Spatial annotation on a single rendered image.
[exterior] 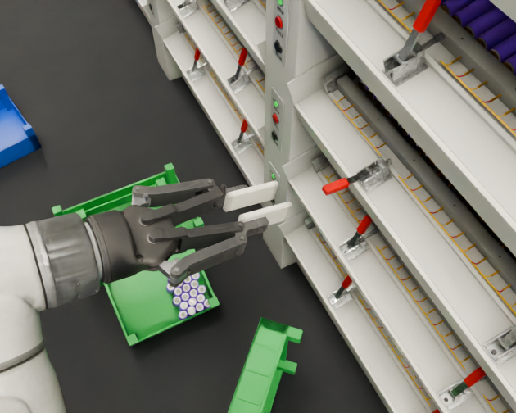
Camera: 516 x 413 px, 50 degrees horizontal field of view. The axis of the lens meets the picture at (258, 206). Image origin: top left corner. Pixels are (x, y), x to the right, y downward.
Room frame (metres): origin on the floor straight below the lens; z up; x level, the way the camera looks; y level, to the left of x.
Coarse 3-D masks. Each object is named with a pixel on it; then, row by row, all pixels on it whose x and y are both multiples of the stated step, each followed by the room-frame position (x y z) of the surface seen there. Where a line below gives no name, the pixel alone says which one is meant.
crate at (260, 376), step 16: (272, 320) 0.40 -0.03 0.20; (256, 336) 0.37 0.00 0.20; (272, 336) 0.37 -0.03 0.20; (288, 336) 0.37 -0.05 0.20; (256, 352) 0.34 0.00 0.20; (272, 352) 0.34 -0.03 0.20; (256, 368) 0.31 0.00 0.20; (272, 368) 0.31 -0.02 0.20; (288, 368) 0.37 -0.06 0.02; (240, 384) 0.28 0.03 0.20; (256, 384) 0.28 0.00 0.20; (272, 384) 0.34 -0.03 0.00; (240, 400) 0.26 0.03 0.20; (256, 400) 0.26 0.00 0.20; (272, 400) 0.31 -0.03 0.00
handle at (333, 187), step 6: (366, 168) 0.46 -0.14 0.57; (360, 174) 0.46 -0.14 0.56; (366, 174) 0.46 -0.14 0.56; (342, 180) 0.44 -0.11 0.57; (348, 180) 0.44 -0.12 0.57; (354, 180) 0.44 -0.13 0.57; (360, 180) 0.45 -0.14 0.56; (324, 186) 0.43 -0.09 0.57; (330, 186) 0.43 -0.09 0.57; (336, 186) 0.43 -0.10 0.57; (342, 186) 0.43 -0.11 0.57; (348, 186) 0.44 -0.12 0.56; (324, 192) 0.43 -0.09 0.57; (330, 192) 0.42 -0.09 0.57
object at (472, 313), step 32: (320, 64) 0.63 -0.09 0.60; (320, 96) 0.62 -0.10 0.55; (320, 128) 0.56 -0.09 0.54; (352, 128) 0.55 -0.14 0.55; (352, 160) 0.50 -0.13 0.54; (352, 192) 0.47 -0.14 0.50; (384, 192) 0.44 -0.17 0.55; (416, 192) 0.43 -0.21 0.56; (384, 224) 0.39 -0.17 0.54; (416, 224) 0.39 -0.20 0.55; (416, 256) 0.34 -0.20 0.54; (448, 256) 0.34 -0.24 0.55; (480, 256) 0.33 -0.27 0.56; (448, 288) 0.30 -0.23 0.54; (480, 288) 0.29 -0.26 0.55; (448, 320) 0.27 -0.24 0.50; (480, 320) 0.26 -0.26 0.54; (480, 352) 0.22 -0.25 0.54; (512, 384) 0.18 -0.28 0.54
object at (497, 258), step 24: (360, 96) 0.58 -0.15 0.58; (384, 120) 0.53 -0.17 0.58; (384, 144) 0.50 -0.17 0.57; (408, 144) 0.49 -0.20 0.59; (408, 168) 0.46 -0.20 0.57; (432, 192) 0.42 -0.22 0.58; (432, 216) 0.39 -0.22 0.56; (456, 216) 0.38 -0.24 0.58; (480, 240) 0.34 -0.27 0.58; (504, 264) 0.31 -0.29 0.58; (504, 288) 0.29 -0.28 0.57
